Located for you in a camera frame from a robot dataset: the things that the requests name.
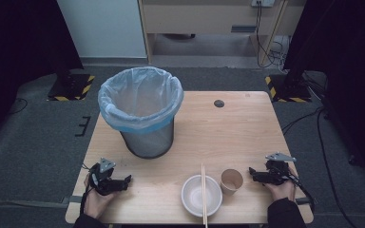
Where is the white disposable bowl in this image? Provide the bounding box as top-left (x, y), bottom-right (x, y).
top-left (181, 174), bottom-right (223, 219)

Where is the black curtain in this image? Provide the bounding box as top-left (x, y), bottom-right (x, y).
top-left (0, 0), bottom-right (86, 150)
top-left (282, 0), bottom-right (365, 188)

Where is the right hand-held gripper cable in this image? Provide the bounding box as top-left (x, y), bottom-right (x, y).
top-left (288, 173), bottom-right (317, 213)

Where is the light wooden cabinet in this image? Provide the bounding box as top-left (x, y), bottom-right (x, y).
top-left (138, 0), bottom-right (309, 65)

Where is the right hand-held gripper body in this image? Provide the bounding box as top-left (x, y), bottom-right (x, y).
top-left (258, 152), bottom-right (298, 186)

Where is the person's left hand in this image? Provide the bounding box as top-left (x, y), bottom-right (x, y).
top-left (82, 176), bottom-right (116, 219)

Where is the black stand base striped tape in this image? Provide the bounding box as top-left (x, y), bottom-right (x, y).
top-left (47, 73), bottom-right (96, 103)
top-left (263, 73), bottom-right (314, 104)

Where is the left hand-held gripper cable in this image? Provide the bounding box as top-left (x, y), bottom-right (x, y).
top-left (79, 163), bottom-right (93, 217)

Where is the white cable bundle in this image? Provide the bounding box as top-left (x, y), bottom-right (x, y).
top-left (271, 35), bottom-right (292, 73)

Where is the person's right hand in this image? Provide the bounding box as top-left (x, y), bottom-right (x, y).
top-left (263, 167), bottom-right (298, 202)

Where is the grey power strip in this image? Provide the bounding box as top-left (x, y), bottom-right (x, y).
top-left (250, 0), bottom-right (276, 9)

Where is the black mesh trash bin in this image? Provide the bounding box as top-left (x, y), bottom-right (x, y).
top-left (119, 116), bottom-right (176, 160)

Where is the dark object under cabinet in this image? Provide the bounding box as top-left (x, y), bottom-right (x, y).
top-left (163, 32), bottom-right (197, 41)

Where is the black power cable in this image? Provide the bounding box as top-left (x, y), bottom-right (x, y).
top-left (255, 1), bottom-right (287, 69)

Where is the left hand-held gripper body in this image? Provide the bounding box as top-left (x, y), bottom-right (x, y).
top-left (87, 157), bottom-right (128, 197)

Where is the translucent blue plastic bin liner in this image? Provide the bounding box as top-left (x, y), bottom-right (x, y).
top-left (97, 66), bottom-right (185, 134)

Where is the hand-held gripper cable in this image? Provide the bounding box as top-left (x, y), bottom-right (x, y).
top-left (288, 173), bottom-right (317, 213)
top-left (79, 163), bottom-right (93, 217)

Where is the brown paper cup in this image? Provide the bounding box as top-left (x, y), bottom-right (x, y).
top-left (220, 168), bottom-right (244, 197)

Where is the wooden chopstick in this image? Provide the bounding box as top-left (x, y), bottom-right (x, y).
top-left (202, 163), bottom-right (209, 228)

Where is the black floor cable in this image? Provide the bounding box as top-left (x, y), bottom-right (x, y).
top-left (7, 97), bottom-right (29, 116)
top-left (316, 108), bottom-right (359, 228)
top-left (281, 106), bottom-right (326, 136)

